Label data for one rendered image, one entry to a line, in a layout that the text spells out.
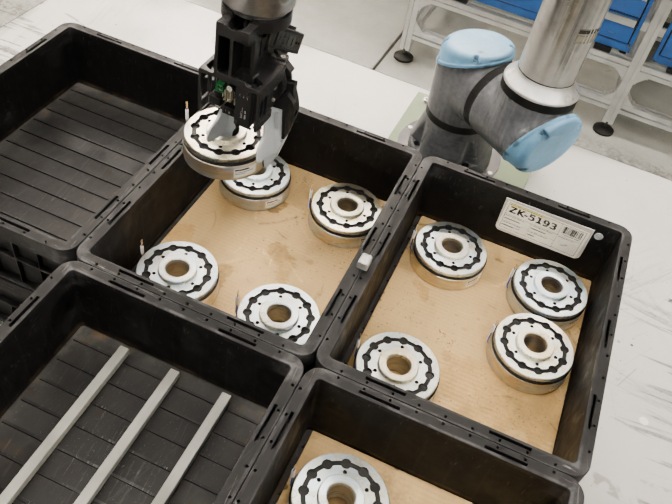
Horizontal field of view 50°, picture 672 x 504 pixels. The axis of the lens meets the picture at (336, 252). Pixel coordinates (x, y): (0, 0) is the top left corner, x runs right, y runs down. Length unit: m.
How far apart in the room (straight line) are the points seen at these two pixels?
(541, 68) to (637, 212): 0.48
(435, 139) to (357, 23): 1.98
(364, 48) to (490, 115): 1.94
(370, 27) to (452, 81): 2.02
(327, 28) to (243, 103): 2.39
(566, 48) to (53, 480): 0.82
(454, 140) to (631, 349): 0.44
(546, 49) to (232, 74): 0.49
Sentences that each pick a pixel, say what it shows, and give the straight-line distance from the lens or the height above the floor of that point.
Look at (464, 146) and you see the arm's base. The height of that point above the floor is 0.82.
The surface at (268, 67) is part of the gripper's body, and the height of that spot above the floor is 1.14.
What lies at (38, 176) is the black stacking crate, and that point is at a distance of 1.12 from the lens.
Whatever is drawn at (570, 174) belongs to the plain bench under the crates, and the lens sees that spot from 1.49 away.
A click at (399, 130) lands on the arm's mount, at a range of 1.36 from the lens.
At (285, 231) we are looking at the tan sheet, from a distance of 1.03.
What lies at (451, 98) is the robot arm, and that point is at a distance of 1.20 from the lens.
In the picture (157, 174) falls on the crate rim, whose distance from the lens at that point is 0.95.
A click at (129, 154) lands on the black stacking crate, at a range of 1.14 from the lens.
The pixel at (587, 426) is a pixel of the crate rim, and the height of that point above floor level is 0.93.
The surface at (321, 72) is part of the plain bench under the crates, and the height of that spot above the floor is 0.70.
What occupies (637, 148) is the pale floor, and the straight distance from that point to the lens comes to 2.97.
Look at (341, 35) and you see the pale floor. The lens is 3.11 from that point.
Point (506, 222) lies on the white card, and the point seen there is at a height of 0.88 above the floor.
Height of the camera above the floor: 1.56
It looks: 47 degrees down
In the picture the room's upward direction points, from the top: 11 degrees clockwise
